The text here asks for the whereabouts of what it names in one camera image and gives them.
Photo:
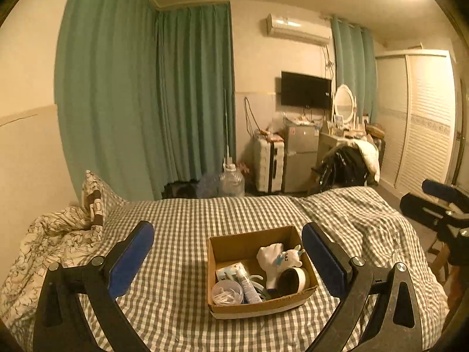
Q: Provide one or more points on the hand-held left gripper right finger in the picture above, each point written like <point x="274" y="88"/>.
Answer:
<point x="324" y="260"/>

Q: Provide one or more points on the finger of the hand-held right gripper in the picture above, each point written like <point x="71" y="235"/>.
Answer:
<point x="421" y="209"/>
<point x="445" y="194"/>

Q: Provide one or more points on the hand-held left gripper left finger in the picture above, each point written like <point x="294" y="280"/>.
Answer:
<point x="128" y="260"/>

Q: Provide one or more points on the white plush toy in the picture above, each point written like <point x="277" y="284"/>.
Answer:
<point x="293" y="256"/>

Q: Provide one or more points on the tape roll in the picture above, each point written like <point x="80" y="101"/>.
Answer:
<point x="298" y="280"/>

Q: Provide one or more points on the white sock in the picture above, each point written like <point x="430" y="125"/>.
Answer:
<point x="269" y="264"/>

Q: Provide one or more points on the teal press-on nail pack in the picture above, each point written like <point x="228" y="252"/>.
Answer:
<point x="247" y="286"/>

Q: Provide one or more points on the cardboard box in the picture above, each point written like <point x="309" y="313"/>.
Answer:
<point x="256" y="306"/>

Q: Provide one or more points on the clear plastic bottle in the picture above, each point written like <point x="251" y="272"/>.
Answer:
<point x="227" y="293"/>

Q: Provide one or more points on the grey checked bedsheet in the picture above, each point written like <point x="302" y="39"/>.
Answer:
<point x="183" y="227"/>

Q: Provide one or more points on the patterned pillow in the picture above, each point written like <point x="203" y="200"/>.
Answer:
<point x="95" y="198"/>

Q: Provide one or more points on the white coat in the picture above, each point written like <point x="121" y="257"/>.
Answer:
<point x="370" y="157"/>

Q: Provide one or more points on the white louvred wardrobe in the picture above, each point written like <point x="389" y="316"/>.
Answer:
<point x="421" y="124"/>

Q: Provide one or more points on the floral quilt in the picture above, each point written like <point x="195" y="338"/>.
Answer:
<point x="40" y="242"/>

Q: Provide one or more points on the silver small fridge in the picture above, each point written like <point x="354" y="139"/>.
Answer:
<point x="298" y="161"/>

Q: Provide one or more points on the blue empty water jug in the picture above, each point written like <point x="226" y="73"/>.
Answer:
<point x="209" y="187"/>

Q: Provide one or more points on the white suitcase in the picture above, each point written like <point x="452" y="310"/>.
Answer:
<point x="267" y="165"/>

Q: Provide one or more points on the dressing table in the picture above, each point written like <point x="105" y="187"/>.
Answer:
<point x="329" y="145"/>

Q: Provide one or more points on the clear water jug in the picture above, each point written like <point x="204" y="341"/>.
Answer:
<point x="231" y="185"/>

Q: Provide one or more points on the white oval mirror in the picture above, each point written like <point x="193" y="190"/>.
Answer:
<point x="344" y="101"/>

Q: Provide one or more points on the clear plastic bag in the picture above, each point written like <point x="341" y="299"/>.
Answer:
<point x="280" y="123"/>

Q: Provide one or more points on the green curtain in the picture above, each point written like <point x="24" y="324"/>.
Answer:
<point x="198" y="95"/>
<point x="353" y="69"/>
<point x="106" y="99"/>

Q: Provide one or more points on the white pole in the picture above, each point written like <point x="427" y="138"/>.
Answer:
<point x="227" y="128"/>

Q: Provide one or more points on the white air conditioner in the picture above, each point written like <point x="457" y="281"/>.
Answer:
<point x="296" y="29"/>

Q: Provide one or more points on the black wall television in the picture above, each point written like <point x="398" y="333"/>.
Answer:
<point x="306" y="90"/>

